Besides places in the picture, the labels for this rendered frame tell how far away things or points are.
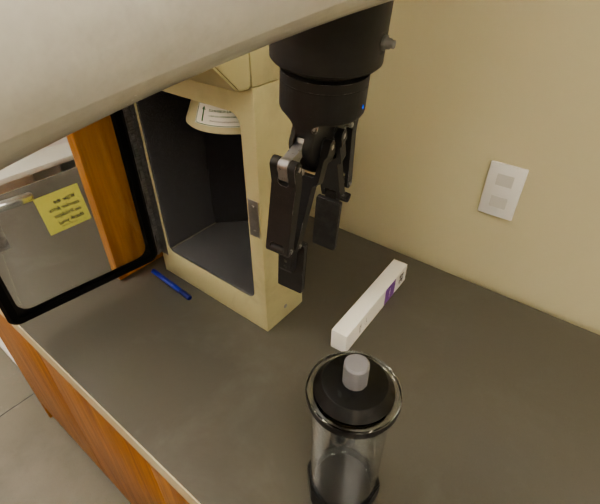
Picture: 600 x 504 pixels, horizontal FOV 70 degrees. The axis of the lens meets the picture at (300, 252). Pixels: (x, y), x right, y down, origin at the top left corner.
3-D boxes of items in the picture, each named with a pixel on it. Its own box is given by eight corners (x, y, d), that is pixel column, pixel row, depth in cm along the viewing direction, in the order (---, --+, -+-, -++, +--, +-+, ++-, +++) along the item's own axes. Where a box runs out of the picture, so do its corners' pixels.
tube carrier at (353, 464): (333, 429, 67) (341, 336, 54) (394, 473, 62) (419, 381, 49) (289, 485, 61) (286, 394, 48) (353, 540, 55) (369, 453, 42)
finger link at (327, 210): (316, 196, 49) (319, 193, 49) (312, 242, 54) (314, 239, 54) (339, 205, 48) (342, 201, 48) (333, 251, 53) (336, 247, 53)
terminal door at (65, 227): (159, 257, 96) (112, 70, 72) (11, 328, 79) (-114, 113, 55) (157, 256, 97) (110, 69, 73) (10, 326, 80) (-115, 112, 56)
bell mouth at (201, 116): (236, 94, 86) (234, 65, 83) (307, 113, 77) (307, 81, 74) (164, 118, 75) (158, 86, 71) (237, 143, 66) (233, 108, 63)
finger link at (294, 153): (331, 124, 38) (306, 122, 33) (316, 181, 40) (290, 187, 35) (307, 117, 39) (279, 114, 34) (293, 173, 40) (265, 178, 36)
